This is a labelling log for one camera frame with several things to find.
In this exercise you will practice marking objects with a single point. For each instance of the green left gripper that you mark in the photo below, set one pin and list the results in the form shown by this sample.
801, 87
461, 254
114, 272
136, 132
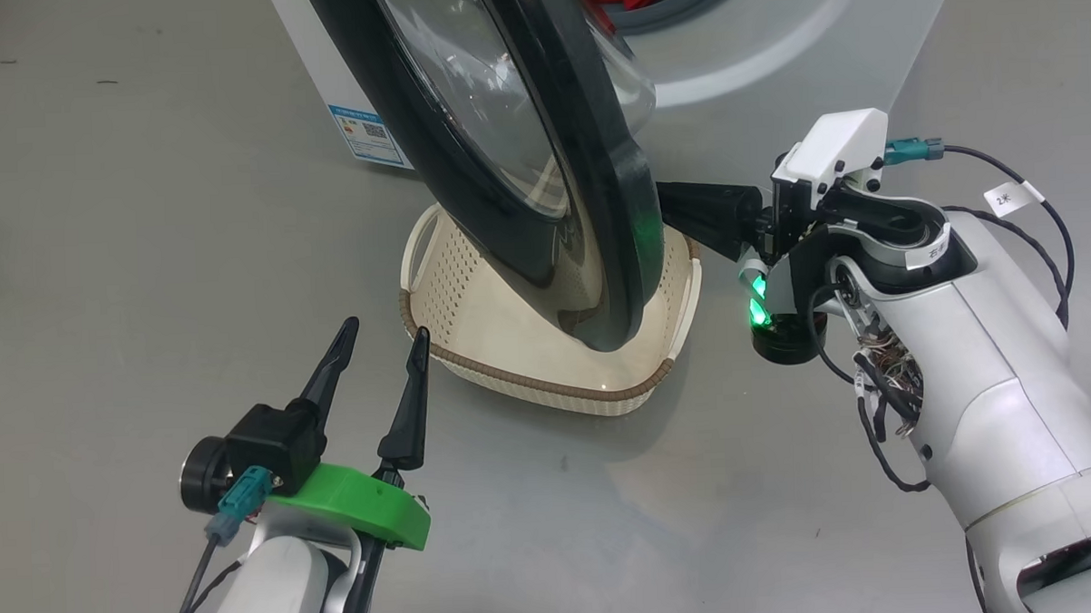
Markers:
362, 503

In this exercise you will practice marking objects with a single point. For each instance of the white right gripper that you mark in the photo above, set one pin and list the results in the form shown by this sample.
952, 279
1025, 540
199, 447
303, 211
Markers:
835, 151

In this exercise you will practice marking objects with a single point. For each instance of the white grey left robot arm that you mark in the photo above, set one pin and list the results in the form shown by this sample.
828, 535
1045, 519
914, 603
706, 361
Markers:
274, 588

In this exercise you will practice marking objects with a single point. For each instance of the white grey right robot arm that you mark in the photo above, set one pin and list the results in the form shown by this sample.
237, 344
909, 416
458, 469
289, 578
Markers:
993, 391

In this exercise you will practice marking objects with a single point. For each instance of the cream perforated laundry basket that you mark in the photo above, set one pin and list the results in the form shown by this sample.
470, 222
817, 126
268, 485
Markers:
492, 345

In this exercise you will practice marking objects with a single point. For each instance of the blue energy label sticker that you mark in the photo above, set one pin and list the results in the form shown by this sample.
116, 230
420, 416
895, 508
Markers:
369, 136

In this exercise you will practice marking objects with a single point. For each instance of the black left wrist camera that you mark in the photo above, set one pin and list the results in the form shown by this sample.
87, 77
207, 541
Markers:
260, 443

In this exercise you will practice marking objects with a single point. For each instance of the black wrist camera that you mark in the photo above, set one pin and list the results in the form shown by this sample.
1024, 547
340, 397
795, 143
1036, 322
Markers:
787, 339
260, 443

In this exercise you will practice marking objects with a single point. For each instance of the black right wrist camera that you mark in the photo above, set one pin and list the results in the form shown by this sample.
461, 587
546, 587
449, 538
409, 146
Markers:
787, 339

